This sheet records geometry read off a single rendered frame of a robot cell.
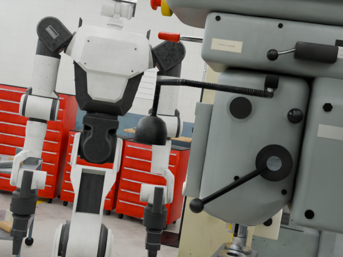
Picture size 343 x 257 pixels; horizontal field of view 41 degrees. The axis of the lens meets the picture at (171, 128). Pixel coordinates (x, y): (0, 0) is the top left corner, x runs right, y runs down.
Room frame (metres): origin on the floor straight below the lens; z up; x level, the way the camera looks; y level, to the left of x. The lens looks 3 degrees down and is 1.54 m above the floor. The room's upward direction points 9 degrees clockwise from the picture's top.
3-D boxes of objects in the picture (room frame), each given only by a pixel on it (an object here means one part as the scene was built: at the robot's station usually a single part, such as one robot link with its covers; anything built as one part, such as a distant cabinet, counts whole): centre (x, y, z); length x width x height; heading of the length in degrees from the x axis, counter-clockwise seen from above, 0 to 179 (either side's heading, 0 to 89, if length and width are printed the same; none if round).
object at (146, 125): (1.03, 0.04, 1.47); 0.07 x 0.07 x 0.06
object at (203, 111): (1.03, -0.07, 1.45); 0.04 x 0.04 x 0.21; 80
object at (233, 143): (1.01, -0.18, 1.47); 0.21 x 0.19 x 0.32; 170
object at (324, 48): (0.87, -0.22, 1.66); 0.12 x 0.04 x 0.04; 80
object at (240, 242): (1.50, -0.28, 1.14); 0.05 x 0.05 x 0.06
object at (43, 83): (1.67, 0.48, 1.52); 0.13 x 0.12 x 0.22; 102
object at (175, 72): (1.77, 0.05, 1.70); 0.12 x 0.09 x 0.14; 8
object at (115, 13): (1.70, 0.27, 1.84); 0.10 x 0.07 x 0.09; 99
